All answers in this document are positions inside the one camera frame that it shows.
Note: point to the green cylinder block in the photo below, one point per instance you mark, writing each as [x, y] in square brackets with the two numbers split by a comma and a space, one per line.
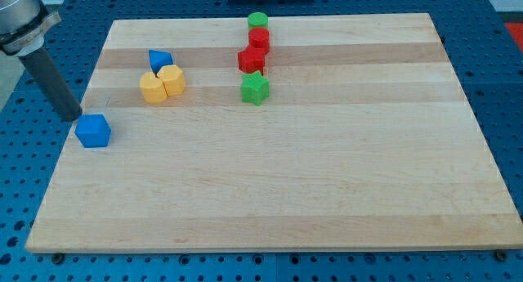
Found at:
[257, 19]

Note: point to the wooden board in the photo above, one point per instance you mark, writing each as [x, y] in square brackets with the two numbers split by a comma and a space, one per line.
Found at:
[366, 143]

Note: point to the red star block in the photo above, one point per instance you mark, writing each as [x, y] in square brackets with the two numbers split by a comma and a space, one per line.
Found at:
[251, 59]

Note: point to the blue cube block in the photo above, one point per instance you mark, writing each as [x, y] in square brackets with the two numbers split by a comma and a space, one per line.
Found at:
[93, 130]

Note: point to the yellow hexagon block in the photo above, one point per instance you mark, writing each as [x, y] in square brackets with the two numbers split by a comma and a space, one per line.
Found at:
[173, 79]

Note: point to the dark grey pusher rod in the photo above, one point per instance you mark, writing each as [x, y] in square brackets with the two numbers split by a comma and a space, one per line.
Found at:
[54, 87]

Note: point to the green star block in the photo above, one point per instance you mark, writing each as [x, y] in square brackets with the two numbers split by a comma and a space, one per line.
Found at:
[255, 88]

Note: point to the blue triangle block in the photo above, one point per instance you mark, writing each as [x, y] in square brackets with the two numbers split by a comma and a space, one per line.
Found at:
[158, 59]

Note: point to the red cylinder block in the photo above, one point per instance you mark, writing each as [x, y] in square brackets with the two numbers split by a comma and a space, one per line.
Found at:
[259, 37]

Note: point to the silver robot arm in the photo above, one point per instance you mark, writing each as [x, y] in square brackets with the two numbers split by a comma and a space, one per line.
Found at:
[24, 24]

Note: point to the yellow half-round block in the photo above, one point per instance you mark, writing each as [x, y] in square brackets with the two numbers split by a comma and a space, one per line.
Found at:
[152, 88]

